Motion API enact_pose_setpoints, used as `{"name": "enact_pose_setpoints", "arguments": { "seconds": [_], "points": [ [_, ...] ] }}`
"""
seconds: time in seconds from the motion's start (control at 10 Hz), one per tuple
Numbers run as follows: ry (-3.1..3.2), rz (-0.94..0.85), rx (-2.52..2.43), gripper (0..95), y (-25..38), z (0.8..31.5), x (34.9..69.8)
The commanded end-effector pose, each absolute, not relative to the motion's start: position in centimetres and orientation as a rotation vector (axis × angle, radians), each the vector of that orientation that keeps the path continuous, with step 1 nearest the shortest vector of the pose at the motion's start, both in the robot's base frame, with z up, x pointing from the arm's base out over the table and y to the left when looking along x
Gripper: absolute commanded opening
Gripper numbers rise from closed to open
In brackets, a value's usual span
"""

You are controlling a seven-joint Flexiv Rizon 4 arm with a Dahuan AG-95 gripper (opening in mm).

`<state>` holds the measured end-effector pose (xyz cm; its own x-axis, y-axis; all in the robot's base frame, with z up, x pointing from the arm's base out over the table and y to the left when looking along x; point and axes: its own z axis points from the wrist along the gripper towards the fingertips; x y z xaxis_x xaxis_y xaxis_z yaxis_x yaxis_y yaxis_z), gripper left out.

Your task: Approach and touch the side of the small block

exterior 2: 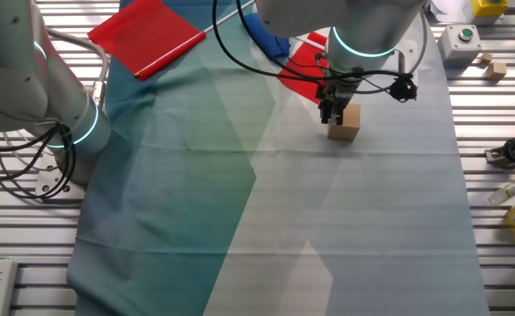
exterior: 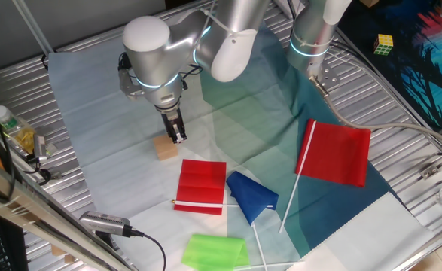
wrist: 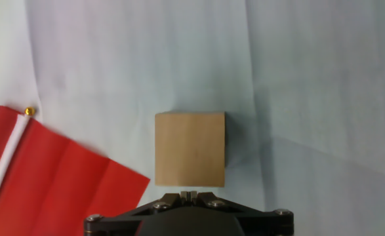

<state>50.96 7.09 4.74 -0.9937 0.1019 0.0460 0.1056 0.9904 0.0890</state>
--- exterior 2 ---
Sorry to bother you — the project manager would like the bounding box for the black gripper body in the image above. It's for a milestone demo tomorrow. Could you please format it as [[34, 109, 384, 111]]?
[[318, 84, 351, 104]]

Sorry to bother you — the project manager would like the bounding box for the wooden block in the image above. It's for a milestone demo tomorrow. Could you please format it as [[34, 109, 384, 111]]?
[[326, 104, 362, 142]]

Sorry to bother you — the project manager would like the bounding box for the yellow block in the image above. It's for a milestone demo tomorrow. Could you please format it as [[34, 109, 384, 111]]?
[[470, 0, 510, 18]]

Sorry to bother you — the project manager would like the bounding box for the red flag with white pole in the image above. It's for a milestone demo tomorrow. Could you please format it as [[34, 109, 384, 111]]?
[[277, 30, 331, 105]]

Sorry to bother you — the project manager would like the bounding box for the blue flag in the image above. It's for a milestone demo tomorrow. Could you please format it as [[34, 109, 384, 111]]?
[[244, 11, 292, 61]]

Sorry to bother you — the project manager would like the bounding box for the teal grey patterned tablecloth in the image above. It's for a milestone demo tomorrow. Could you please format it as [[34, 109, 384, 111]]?
[[66, 0, 490, 316]]

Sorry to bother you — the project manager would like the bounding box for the grey box with green button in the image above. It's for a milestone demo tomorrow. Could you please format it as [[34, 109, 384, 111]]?
[[436, 24, 484, 70]]

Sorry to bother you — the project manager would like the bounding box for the small wooden cube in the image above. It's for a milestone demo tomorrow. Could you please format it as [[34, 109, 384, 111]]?
[[484, 61, 508, 82]]

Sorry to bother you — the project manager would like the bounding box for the black metal clamp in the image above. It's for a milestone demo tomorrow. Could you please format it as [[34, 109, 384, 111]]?
[[484, 136, 515, 170]]

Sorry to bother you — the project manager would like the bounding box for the orange capped marker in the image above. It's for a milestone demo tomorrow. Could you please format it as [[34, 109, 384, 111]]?
[[487, 170, 515, 206]]

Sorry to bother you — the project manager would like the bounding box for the black cable with coiled bundle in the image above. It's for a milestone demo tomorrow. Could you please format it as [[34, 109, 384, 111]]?
[[313, 52, 429, 104]]

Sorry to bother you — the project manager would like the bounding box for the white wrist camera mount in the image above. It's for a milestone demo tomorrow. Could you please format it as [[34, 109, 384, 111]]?
[[395, 39, 420, 74]]

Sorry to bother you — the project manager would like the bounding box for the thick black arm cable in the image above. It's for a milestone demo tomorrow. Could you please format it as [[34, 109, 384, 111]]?
[[211, 0, 328, 87]]

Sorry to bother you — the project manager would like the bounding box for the black base cable bundle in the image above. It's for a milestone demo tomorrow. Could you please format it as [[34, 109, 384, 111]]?
[[0, 125, 76, 201]]

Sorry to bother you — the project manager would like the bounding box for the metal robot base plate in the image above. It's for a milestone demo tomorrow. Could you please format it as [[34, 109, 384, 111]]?
[[34, 153, 87, 199]]

